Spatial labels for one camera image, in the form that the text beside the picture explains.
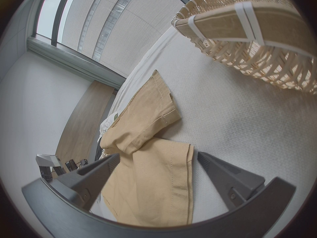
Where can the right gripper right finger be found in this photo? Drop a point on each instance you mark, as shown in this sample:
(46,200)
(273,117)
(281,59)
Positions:
(230,182)

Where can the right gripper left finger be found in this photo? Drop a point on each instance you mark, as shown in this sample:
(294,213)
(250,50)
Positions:
(91,182)

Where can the tan shorts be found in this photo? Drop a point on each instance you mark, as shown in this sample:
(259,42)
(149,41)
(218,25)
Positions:
(148,170)

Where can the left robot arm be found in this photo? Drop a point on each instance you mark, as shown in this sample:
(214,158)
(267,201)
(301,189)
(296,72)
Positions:
(47,160)

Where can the black garment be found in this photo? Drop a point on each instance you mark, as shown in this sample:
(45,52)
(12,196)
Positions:
(99,152)

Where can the white garment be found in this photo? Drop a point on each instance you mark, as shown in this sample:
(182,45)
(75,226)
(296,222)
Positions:
(105,128)

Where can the bed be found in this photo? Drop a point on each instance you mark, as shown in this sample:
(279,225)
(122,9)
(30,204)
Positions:
(223,120)

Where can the round woven basket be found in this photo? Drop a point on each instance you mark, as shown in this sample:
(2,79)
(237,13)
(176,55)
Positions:
(235,21)

